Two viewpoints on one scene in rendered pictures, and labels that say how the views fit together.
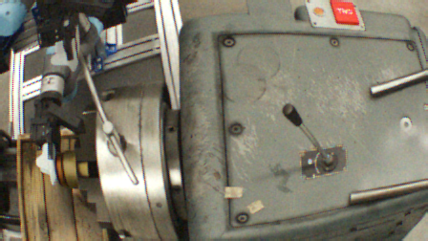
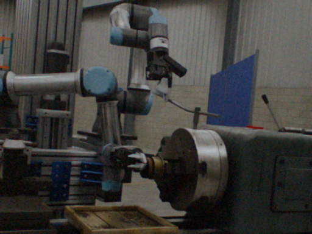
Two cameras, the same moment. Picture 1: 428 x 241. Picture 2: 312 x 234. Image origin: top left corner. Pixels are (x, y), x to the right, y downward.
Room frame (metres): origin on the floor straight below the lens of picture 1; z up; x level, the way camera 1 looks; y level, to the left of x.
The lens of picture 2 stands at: (-0.93, 1.13, 1.27)
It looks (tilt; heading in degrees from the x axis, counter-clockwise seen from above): 3 degrees down; 325
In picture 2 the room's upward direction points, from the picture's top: 5 degrees clockwise
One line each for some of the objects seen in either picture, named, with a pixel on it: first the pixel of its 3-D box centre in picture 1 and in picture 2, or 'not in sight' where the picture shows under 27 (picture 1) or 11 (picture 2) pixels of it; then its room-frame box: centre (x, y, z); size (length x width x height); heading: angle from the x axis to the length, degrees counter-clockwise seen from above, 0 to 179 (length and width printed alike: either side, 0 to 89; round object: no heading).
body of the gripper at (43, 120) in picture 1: (46, 122); (125, 158); (0.63, 0.38, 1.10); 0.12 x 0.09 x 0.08; 174
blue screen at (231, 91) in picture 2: not in sight; (223, 127); (5.88, -4.13, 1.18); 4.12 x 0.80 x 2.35; 153
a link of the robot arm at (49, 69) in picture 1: (55, 63); (113, 154); (0.79, 0.35, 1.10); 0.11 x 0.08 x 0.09; 174
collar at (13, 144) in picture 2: not in sight; (13, 144); (0.65, 0.78, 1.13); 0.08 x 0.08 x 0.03
